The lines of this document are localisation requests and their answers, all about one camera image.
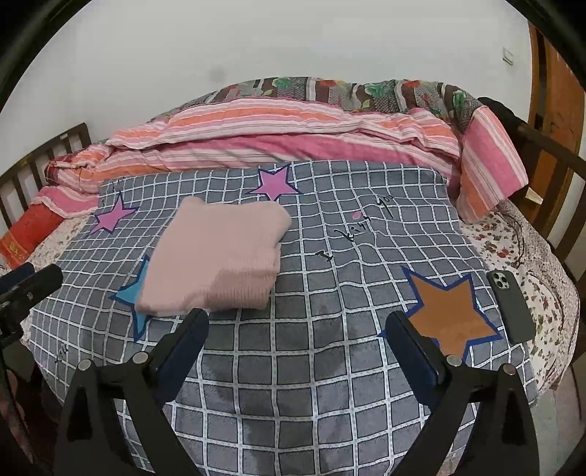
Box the pink striped quilt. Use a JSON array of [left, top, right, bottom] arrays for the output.
[[34, 98, 530, 221]]

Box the dark wooden footboard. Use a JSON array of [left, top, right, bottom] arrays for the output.
[[477, 97, 586, 287]]

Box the brown wooden door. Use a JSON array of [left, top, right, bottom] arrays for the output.
[[526, 21, 586, 239]]

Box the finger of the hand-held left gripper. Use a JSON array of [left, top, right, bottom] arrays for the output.
[[9, 264, 64, 306], [0, 261, 36, 296]]

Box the dark cloth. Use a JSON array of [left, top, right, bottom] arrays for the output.
[[477, 96, 523, 131]]

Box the grey checked star blanket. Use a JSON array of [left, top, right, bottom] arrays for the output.
[[27, 159, 539, 476]]

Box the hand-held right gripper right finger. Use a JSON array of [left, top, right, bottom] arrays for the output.
[[385, 311, 541, 476]]

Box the pink knit sweater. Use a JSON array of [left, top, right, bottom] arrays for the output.
[[136, 196, 293, 316]]

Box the red pillow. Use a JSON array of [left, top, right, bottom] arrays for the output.
[[0, 206, 66, 272]]

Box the dark wooden headboard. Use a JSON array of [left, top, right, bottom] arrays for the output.
[[0, 122, 92, 230]]

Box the black cable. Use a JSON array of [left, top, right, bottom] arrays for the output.
[[502, 213, 529, 272]]

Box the dark smartphone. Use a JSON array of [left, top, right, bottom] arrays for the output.
[[486, 269, 536, 345]]

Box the floral patchwork quilt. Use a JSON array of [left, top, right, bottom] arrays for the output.
[[201, 76, 482, 123]]

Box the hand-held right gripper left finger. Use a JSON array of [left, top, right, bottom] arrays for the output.
[[54, 308, 210, 476]]

